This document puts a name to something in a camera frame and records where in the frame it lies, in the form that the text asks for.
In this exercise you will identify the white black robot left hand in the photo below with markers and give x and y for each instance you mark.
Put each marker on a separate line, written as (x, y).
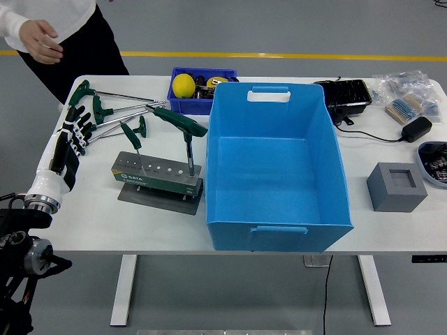
(47, 183)

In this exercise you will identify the person's right hand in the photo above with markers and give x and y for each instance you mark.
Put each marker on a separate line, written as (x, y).
(35, 42)

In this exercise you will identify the green silver wrench holder stand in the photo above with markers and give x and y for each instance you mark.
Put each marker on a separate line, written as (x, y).
(153, 179)

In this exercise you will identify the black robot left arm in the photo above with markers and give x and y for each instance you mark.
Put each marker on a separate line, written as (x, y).
(14, 244)

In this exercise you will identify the person's right forearm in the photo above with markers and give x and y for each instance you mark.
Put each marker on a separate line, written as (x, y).
(8, 24)

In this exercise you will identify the large light blue plastic box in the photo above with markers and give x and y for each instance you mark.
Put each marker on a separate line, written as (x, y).
(265, 174)

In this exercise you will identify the person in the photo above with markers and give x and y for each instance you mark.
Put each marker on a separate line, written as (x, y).
(87, 52)

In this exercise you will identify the white table leg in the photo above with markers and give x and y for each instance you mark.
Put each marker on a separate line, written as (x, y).
(375, 289)
(124, 289)

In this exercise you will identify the yellow lemon-shaped ball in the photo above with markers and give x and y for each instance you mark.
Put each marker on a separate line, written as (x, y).
(183, 85)

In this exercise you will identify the small dark blue parts bin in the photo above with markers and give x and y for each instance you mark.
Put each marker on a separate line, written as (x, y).
(185, 106)

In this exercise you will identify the dark metal parts in bin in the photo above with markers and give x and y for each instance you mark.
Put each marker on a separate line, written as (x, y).
(204, 91)

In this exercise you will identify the yellow tape measure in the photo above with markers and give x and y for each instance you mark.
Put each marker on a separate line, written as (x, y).
(214, 82)

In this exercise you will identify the black plastic tray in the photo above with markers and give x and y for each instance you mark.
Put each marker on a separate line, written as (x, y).
(345, 94)

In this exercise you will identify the grey cube with square recess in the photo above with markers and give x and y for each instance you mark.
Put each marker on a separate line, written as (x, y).
(387, 195)

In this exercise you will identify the taped resistor strip bundle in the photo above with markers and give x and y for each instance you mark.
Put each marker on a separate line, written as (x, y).
(403, 108)

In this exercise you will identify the black power adapter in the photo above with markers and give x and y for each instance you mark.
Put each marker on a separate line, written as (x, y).
(417, 129)

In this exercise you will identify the clear bags of blue resistors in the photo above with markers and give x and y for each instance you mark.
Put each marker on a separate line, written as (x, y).
(408, 82)

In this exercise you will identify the light blue bowl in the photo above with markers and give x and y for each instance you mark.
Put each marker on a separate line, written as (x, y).
(424, 171)

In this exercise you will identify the black table control panel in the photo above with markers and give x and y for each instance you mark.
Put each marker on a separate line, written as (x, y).
(429, 259)

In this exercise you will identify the dark small parts in bowl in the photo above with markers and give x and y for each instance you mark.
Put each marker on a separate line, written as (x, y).
(436, 162)

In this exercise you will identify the metal bracket under table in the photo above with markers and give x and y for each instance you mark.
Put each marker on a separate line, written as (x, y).
(314, 261)

